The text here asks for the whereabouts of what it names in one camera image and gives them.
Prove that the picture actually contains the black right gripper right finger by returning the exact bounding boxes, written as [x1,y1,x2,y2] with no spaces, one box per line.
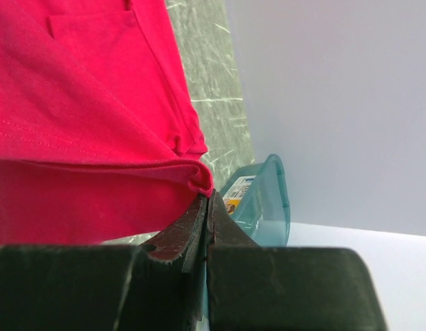
[207,192,387,330]

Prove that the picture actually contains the red t shirt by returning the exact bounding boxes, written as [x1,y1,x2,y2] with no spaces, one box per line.
[0,1,214,245]

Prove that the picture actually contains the teal plastic bin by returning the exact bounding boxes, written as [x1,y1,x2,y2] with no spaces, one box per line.
[205,154,296,330]

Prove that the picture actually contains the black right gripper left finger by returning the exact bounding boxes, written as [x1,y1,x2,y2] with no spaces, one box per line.
[0,196,208,330]

